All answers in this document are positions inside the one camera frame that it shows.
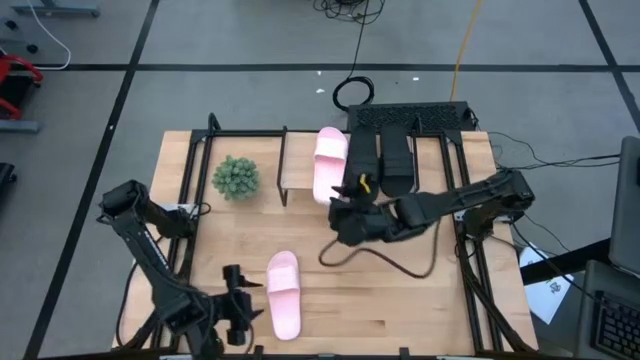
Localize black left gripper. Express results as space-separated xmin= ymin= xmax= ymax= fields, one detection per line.
xmin=213 ymin=264 xmax=266 ymax=347

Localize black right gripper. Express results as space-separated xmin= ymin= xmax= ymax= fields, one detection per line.
xmin=327 ymin=171 xmax=399 ymax=247

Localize pink foam slide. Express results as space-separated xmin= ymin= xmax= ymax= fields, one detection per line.
xmin=265 ymin=250 xmax=303 ymax=342
xmin=312 ymin=126 xmax=350 ymax=207

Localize black ribbed slide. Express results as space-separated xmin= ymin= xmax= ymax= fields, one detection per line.
xmin=346 ymin=124 xmax=381 ymax=189
xmin=378 ymin=123 xmax=417 ymax=198

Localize black perforated computer case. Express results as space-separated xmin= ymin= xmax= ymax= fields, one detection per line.
xmin=346 ymin=100 xmax=477 ymax=134

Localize small green potted plant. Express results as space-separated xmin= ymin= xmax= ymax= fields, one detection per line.
xmin=211 ymin=154 xmax=262 ymax=203

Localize white paper sheet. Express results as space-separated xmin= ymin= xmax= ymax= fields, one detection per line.
xmin=518 ymin=243 xmax=576 ymax=326

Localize black beam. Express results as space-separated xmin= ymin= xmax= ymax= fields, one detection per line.
xmin=519 ymin=238 xmax=612 ymax=286

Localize grey stand base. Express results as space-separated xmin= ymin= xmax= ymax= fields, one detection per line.
xmin=9 ymin=0 xmax=101 ymax=18
xmin=0 ymin=118 xmax=40 ymax=135

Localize grey laptop with black keyboard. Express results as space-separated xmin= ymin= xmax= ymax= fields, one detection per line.
xmin=573 ymin=258 xmax=640 ymax=360

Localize red cart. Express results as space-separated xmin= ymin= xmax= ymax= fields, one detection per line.
xmin=0 ymin=49 xmax=44 ymax=122

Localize wooden shelf with black frame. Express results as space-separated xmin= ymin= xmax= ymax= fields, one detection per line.
xmin=277 ymin=124 xmax=420 ymax=208

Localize dark right arm cable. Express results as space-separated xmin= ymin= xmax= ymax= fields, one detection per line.
xmin=318 ymin=219 xmax=442 ymax=280

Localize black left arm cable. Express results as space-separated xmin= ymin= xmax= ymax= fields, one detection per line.
xmin=114 ymin=262 xmax=139 ymax=349

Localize black coiled cable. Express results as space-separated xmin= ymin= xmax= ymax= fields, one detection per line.
xmin=331 ymin=0 xmax=376 ymax=113

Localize yellow cable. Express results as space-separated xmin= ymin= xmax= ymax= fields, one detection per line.
xmin=448 ymin=0 xmax=485 ymax=103

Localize black cable tangle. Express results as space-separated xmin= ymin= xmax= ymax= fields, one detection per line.
xmin=312 ymin=0 xmax=387 ymax=26

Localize thin black cables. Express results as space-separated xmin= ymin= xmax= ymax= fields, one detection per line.
xmin=487 ymin=130 xmax=621 ymax=172

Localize white cable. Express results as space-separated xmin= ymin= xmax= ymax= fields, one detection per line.
xmin=24 ymin=0 xmax=72 ymax=72

